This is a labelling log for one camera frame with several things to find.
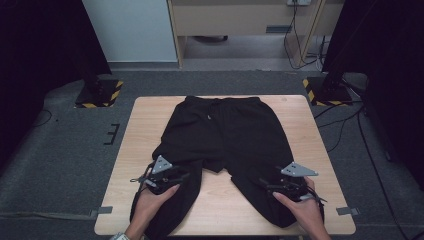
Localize black floor cables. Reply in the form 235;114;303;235
313;99;365;154

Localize patterned light sleeve cuff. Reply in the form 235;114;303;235
109;231;132;240

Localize person's left hand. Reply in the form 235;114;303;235
133;183;182;230

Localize grey tape strip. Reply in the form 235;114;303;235
88;205;114;220
335;206;361;217

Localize long black floor cable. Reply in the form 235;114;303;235
355;109;424;240

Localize grey desk label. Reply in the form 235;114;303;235
265;24;293;35

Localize thin black floor cable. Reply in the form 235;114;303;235
32;108;54;129

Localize white cabinet panel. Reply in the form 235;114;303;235
81;0;179;64

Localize person's right hand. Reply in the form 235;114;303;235
272;176;327;232

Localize black curtain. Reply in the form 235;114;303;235
321;0;424;192
0;0;113;169

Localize right hand-held gripper cable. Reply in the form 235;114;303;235
298;184;329;223

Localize light wooden desk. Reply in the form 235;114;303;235
166;0;346;70

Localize hand-held gripper cable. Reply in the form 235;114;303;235
129;163;156;195
298;184;329;223

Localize black yellow striped stand base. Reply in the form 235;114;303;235
74;78;125;109
302;76;354;107

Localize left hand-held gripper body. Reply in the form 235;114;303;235
143;154;182;197

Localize black pants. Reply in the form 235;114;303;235
129;95;303;240

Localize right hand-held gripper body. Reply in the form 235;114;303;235
279;161;320;203

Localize black hanging power cables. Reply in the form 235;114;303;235
282;0;327;71

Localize left hand-held gripper cable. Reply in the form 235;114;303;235
129;163;156;195

